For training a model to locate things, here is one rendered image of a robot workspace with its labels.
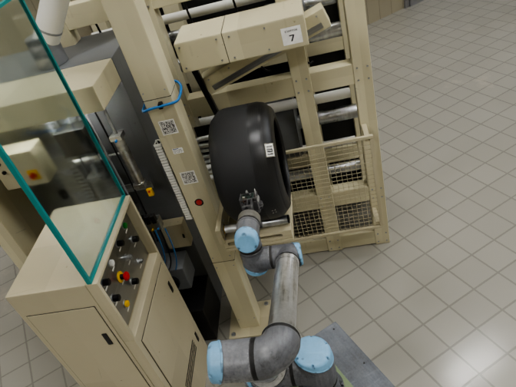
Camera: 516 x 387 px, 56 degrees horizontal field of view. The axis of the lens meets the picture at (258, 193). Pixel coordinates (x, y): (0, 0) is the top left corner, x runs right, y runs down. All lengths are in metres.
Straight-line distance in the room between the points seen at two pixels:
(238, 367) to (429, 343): 1.78
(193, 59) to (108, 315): 1.20
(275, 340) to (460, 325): 1.84
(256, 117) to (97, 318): 1.09
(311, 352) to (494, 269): 1.71
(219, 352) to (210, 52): 1.43
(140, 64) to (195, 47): 0.32
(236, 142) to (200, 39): 0.51
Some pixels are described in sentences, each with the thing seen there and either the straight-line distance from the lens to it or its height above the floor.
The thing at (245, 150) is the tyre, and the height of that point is 1.39.
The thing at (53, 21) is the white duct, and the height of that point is 2.00.
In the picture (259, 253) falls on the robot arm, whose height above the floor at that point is 1.22.
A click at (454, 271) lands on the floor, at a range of 3.34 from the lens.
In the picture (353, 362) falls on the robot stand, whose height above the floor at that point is 0.60.
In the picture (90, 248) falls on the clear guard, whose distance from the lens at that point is 2.03.
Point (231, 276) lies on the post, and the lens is 2.84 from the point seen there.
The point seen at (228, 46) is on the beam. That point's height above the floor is 1.72.
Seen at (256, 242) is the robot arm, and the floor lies 1.29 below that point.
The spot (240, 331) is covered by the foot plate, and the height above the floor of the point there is 0.01.
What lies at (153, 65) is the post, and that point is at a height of 1.80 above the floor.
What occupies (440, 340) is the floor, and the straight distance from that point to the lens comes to 3.02.
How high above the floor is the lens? 2.49
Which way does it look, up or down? 36 degrees down
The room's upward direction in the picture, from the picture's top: 17 degrees counter-clockwise
